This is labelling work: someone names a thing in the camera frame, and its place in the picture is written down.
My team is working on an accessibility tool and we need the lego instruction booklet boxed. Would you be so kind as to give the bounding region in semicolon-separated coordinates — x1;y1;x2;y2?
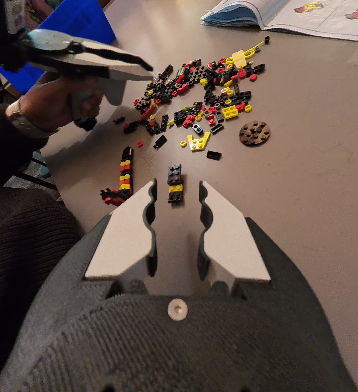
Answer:
200;0;358;43

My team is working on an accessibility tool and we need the long striped lego assembly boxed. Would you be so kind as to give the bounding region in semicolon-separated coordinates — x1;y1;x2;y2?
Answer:
100;146;134;205

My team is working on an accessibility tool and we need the person's left forearm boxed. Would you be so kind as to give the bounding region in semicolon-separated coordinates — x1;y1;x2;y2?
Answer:
0;102;49;187

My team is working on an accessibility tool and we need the blue plastic bin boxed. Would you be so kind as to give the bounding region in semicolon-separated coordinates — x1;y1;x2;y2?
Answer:
0;0;116;95

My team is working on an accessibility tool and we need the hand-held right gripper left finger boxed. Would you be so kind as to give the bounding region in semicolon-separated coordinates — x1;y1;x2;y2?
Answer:
84;178;158;282

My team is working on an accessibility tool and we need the neon yellow lego string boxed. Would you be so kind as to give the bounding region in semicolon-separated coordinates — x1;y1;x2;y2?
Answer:
225;36;270;66

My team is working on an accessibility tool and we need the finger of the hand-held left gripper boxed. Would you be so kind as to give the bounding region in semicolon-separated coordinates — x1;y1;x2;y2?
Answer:
74;40;154;73
28;55;154;106

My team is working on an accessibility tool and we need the silver wristwatch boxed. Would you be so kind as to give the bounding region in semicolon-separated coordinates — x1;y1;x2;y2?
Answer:
5;97;59;139

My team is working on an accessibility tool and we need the pile of lego pieces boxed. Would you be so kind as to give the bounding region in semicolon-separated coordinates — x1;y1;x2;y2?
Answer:
113;57;266;137

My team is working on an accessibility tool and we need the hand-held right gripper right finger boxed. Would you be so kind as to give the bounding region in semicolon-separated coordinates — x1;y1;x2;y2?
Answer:
197;180;272;291

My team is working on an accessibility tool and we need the black round lego plate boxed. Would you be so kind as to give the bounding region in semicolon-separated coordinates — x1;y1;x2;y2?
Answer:
239;121;271;146

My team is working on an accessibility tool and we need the yellow wedge lego plate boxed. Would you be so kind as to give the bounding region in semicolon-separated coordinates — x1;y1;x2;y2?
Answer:
187;132;211;152

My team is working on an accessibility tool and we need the person's left hand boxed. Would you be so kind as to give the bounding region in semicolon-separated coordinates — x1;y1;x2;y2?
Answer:
20;76;103;131

